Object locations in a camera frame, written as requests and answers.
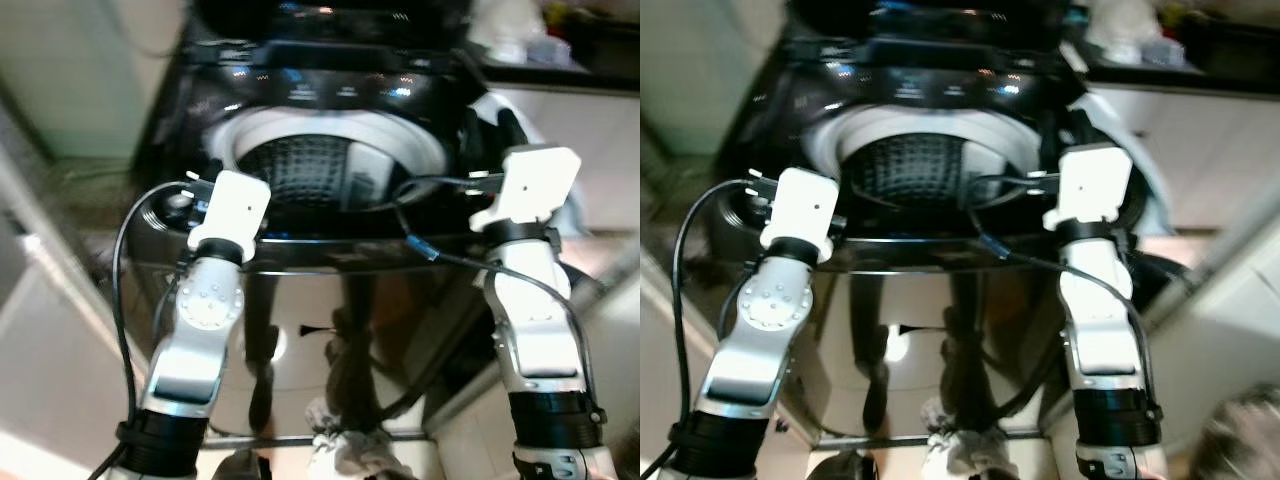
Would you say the crumpled grey cloth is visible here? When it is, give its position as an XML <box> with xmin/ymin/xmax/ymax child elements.
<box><xmin>918</xmin><ymin>395</ymin><xmax>1021</xmax><ymax>480</ymax></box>
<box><xmin>305</xmin><ymin>395</ymin><xmax>413</xmax><ymax>480</ymax></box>

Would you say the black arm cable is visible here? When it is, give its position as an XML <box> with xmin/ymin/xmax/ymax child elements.
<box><xmin>390</xmin><ymin>175</ymin><xmax>601</xmax><ymax>421</ymax></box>
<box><xmin>965</xmin><ymin>175</ymin><xmax>1161</xmax><ymax>421</ymax></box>
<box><xmin>640</xmin><ymin>178</ymin><xmax>766</xmax><ymax>480</ymax></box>
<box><xmin>88</xmin><ymin>180</ymin><xmax>206</xmax><ymax>480</ymax></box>

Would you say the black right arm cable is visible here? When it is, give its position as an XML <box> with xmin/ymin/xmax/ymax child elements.
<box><xmin>390</xmin><ymin>175</ymin><xmax>601</xmax><ymax>421</ymax></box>
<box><xmin>965</xmin><ymin>175</ymin><xmax>1161</xmax><ymax>421</ymax></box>

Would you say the white bag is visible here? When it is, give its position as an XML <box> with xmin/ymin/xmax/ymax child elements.
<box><xmin>1085</xmin><ymin>0</ymin><xmax>1191</xmax><ymax>71</ymax></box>
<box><xmin>468</xmin><ymin>0</ymin><xmax>576</xmax><ymax>66</ymax></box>

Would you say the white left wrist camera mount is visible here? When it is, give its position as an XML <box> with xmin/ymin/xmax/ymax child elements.
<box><xmin>760</xmin><ymin>167</ymin><xmax>841</xmax><ymax>263</ymax></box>
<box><xmin>187</xmin><ymin>170</ymin><xmax>272</xmax><ymax>263</ymax></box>

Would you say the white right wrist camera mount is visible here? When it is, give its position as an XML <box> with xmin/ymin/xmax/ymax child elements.
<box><xmin>470</xmin><ymin>145</ymin><xmax>583</xmax><ymax>233</ymax></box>
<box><xmin>1043</xmin><ymin>143</ymin><xmax>1134</xmax><ymax>233</ymax></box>

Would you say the black top-load washing machine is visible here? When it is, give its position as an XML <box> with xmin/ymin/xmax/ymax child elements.
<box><xmin>130</xmin><ymin>0</ymin><xmax>601</xmax><ymax>446</ymax></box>
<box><xmin>715</xmin><ymin>0</ymin><xmax>1191</xmax><ymax>446</ymax></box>

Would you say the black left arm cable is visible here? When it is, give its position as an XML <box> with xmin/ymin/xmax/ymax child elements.
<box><xmin>88</xmin><ymin>180</ymin><xmax>206</xmax><ymax>480</ymax></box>
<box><xmin>640</xmin><ymin>178</ymin><xmax>766</xmax><ymax>480</ymax></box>

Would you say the perforated steel washer drum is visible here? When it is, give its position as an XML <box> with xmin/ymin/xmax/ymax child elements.
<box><xmin>835</xmin><ymin>133</ymin><xmax>1001</xmax><ymax>213</ymax></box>
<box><xmin>235</xmin><ymin>135</ymin><xmax>401</xmax><ymax>213</ymax></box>

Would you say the dark robot foot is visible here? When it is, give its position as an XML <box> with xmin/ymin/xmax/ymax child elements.
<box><xmin>810</xmin><ymin>450</ymin><xmax>881</xmax><ymax>480</ymax></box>
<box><xmin>213</xmin><ymin>450</ymin><xmax>273</xmax><ymax>480</ymax></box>

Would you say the white cabinet with black countertop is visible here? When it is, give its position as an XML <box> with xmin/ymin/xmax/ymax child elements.
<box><xmin>1075</xmin><ymin>20</ymin><xmax>1280</xmax><ymax>236</ymax></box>
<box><xmin>470</xmin><ymin>20</ymin><xmax>641</xmax><ymax>233</ymax></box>

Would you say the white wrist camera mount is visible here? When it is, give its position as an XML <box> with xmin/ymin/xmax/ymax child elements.
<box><xmin>470</xmin><ymin>145</ymin><xmax>583</xmax><ymax>233</ymax></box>
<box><xmin>187</xmin><ymin>170</ymin><xmax>272</xmax><ymax>263</ymax></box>
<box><xmin>760</xmin><ymin>167</ymin><xmax>841</xmax><ymax>263</ymax></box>
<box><xmin>1043</xmin><ymin>143</ymin><xmax>1134</xmax><ymax>233</ymax></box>

